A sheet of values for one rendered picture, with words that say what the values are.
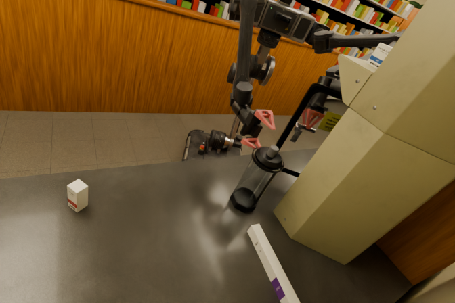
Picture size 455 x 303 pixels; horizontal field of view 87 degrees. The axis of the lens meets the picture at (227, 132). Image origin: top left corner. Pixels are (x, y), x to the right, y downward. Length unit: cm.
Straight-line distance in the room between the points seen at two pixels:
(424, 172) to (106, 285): 80
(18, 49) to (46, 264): 198
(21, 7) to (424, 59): 232
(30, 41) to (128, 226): 194
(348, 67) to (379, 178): 30
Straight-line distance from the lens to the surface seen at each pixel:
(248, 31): 93
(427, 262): 114
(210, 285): 74
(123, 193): 83
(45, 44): 246
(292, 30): 156
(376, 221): 85
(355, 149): 71
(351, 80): 72
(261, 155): 75
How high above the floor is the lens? 160
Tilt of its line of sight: 33 degrees down
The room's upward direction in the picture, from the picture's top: 23 degrees clockwise
